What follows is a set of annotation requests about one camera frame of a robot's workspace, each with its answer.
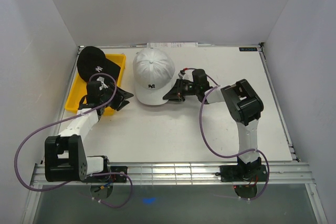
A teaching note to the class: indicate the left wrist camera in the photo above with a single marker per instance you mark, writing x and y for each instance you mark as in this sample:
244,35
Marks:
102,81

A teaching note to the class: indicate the black cap white NY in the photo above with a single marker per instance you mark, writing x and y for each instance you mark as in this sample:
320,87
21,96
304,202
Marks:
92,60

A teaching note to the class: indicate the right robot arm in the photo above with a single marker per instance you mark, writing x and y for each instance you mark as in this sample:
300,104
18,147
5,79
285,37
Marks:
245,108

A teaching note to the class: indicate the yellow plastic bin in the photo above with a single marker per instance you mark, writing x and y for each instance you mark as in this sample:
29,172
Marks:
78,87

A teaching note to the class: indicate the paper label strip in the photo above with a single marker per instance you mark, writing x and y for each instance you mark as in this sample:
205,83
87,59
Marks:
172,44

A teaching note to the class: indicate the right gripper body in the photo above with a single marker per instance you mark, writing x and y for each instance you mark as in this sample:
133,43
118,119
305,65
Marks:
190,89

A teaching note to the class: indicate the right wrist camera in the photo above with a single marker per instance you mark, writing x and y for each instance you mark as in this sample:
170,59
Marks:
183,74

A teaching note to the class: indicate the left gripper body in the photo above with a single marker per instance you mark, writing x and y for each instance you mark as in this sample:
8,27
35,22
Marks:
116,100

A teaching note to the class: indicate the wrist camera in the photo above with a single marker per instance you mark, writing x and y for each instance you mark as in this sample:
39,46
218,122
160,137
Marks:
183,74
102,81

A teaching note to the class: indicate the black corner label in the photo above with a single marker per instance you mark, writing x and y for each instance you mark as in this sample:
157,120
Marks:
246,49

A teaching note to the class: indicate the aluminium front rail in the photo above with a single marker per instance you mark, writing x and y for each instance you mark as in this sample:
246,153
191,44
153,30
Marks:
204,173

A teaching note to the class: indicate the white cap black brim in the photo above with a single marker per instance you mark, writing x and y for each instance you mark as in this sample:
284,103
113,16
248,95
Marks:
153,72

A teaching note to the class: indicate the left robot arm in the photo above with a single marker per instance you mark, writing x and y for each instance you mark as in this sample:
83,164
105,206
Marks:
65,157

